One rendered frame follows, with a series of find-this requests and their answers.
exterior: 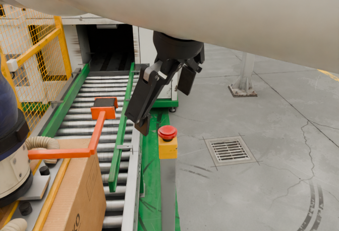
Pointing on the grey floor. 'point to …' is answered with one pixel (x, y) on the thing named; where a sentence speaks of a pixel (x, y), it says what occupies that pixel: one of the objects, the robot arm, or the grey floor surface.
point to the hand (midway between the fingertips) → (164, 106)
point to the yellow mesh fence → (36, 52)
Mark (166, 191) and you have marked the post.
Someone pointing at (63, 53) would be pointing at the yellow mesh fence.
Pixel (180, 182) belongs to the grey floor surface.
